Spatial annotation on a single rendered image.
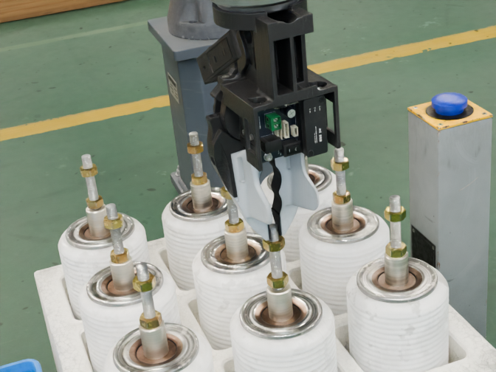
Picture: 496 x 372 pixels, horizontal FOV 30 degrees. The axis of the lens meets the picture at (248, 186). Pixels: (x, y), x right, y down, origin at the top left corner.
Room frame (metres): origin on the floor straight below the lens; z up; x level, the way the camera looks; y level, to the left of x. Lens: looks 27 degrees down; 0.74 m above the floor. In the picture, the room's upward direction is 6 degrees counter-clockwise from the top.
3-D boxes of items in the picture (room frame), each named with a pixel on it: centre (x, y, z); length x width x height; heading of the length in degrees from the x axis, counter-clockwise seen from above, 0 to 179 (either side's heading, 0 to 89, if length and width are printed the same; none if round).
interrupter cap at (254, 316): (0.69, -0.02, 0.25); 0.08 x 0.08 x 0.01
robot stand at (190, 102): (1.43, 0.02, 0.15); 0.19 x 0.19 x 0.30; 15
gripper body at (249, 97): (0.67, -0.03, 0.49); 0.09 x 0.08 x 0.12; 22
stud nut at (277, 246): (0.69, -0.02, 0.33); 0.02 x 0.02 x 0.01; 1
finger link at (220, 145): (0.69, 0.00, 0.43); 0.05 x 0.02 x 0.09; 112
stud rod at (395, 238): (0.73, -0.13, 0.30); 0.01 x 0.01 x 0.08
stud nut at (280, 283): (0.69, -0.02, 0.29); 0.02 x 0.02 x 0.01; 1
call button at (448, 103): (0.96, -0.24, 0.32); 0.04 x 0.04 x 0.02
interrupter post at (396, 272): (0.73, -0.13, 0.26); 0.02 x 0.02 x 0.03
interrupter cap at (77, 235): (0.88, 0.17, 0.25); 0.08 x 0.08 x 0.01
